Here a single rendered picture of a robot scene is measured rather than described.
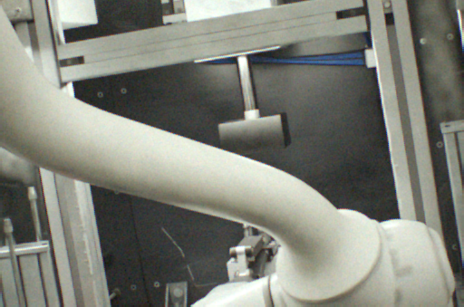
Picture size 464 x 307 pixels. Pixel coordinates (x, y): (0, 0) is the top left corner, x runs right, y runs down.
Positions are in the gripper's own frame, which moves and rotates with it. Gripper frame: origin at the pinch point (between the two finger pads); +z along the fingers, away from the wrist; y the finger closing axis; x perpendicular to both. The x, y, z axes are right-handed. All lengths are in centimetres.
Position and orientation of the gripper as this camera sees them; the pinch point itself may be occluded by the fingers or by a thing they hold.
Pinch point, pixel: (266, 274)
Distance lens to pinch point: 133.0
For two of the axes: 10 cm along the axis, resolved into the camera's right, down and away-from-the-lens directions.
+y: -1.7, -9.8, -0.7
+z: 1.8, -1.0, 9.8
